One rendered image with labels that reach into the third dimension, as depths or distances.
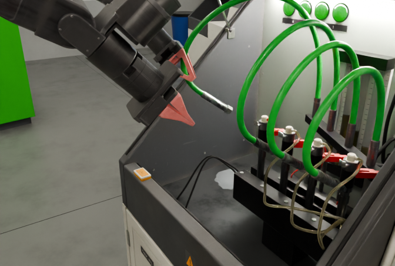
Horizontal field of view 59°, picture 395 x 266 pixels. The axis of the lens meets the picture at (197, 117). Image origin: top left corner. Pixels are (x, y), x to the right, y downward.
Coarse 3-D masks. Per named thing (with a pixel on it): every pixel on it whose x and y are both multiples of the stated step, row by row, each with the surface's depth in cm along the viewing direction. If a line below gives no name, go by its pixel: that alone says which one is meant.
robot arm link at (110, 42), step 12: (108, 36) 48; (120, 36) 50; (96, 48) 48; (108, 48) 48; (120, 48) 49; (132, 48) 51; (96, 60) 49; (108, 60) 49; (120, 60) 49; (132, 60) 50; (108, 72) 50; (120, 72) 50
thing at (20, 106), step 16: (0, 16) 325; (0, 32) 328; (16, 32) 337; (0, 48) 332; (16, 48) 341; (0, 64) 336; (16, 64) 345; (0, 80) 340; (16, 80) 350; (0, 96) 344; (16, 96) 354; (0, 112) 349; (16, 112) 359; (32, 112) 369; (0, 128) 357
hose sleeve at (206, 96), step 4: (204, 92) 89; (200, 96) 90; (204, 96) 89; (208, 96) 90; (212, 96) 91; (208, 100) 90; (212, 100) 90; (216, 100) 91; (216, 104) 91; (220, 104) 91; (224, 104) 92; (220, 108) 92; (224, 108) 92
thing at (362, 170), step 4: (360, 168) 70; (364, 168) 70; (360, 172) 70; (364, 172) 70; (368, 172) 70; (372, 172) 70; (376, 172) 70; (356, 176) 70; (360, 176) 70; (364, 176) 70; (368, 176) 70; (372, 176) 70
